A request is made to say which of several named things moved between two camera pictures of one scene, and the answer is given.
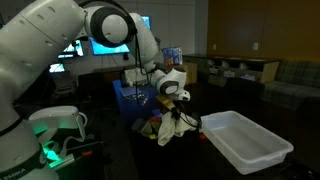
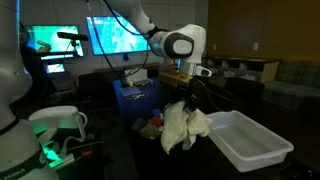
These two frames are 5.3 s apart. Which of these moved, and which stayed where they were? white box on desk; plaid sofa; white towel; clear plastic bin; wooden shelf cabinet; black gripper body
Moved: white towel; black gripper body
Stayed: wooden shelf cabinet; plaid sofa; clear plastic bin; white box on desk
